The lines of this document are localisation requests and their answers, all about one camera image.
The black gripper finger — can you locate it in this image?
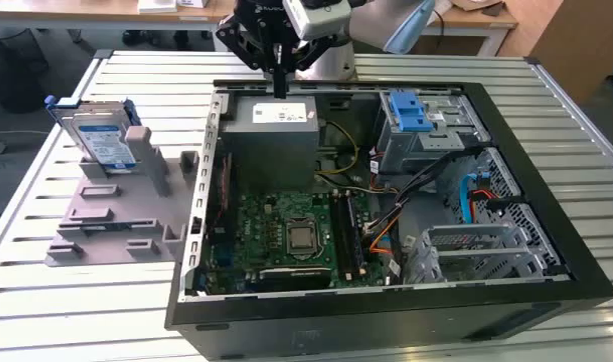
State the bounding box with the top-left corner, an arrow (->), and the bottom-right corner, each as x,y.
282,34 -> 341,100
215,15 -> 283,100

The hard disk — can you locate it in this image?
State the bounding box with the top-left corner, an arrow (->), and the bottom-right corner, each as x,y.
43,96 -> 145,174

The silver metal disk bay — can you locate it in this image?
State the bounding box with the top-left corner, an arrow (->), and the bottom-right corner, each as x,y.
404,222 -> 562,286

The blue plastic drive latch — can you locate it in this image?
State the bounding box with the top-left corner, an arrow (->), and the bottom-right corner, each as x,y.
389,92 -> 436,133

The grey power supply unit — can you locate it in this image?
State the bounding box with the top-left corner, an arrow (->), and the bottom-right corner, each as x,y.
219,94 -> 321,193

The grey metal drive cage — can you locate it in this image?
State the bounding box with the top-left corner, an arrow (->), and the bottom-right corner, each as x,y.
375,90 -> 493,176

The brown cardboard piece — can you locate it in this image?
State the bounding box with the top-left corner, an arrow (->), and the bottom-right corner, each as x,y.
452,0 -> 504,18

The green motherboard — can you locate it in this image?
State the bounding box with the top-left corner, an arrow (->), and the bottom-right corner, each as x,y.
205,190 -> 388,295

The black mesh wastebasket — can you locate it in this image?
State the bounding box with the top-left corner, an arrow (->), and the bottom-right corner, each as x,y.
0,28 -> 51,114

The RAM stick with blue edge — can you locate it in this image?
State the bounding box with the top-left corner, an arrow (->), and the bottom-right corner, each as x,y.
343,194 -> 367,275

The silver CPU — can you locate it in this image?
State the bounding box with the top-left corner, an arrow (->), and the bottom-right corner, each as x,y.
285,225 -> 317,252

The wooden cabinet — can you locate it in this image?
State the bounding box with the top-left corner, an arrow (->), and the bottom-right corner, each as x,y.
497,0 -> 613,105

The grey plastic parts rack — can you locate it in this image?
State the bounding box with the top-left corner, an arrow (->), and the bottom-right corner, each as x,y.
43,126 -> 202,267

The black graphics card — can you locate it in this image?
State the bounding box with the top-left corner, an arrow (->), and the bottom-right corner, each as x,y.
255,265 -> 333,292

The black open PC case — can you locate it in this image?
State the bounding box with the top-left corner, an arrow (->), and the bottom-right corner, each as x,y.
163,78 -> 613,361

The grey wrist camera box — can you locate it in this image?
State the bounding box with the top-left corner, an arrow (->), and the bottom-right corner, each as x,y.
283,0 -> 353,40

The yellow wire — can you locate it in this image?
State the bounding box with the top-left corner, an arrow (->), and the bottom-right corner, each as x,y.
313,119 -> 362,176

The wooden desk white frame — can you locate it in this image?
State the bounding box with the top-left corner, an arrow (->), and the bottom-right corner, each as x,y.
0,0 -> 217,52
210,0 -> 520,57

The black cable bundle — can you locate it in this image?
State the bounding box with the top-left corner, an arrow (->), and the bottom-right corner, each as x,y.
363,146 -> 484,235

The blue flat data wire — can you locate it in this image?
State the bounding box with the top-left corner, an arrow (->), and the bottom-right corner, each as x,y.
456,169 -> 493,227

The red orange power wire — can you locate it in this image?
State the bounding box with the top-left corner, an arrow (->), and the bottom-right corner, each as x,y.
469,190 -> 524,212

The orange board wire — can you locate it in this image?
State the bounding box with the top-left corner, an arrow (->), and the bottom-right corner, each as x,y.
366,225 -> 401,261

